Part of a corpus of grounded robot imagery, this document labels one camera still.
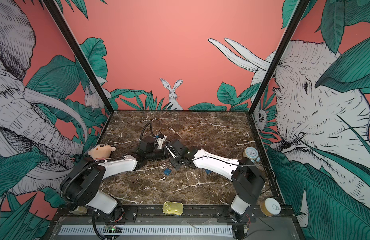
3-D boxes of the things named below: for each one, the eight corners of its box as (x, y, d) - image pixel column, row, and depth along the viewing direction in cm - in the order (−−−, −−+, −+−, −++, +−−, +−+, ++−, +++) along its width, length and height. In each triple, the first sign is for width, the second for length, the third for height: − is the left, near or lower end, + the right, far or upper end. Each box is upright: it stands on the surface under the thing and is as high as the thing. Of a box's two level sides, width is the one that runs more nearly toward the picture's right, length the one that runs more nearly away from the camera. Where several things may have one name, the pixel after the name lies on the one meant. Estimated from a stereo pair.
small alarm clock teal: (244, 162, 96) (247, 158, 92) (241, 150, 101) (243, 146, 97) (257, 162, 96) (260, 158, 92) (253, 150, 101) (256, 146, 97)
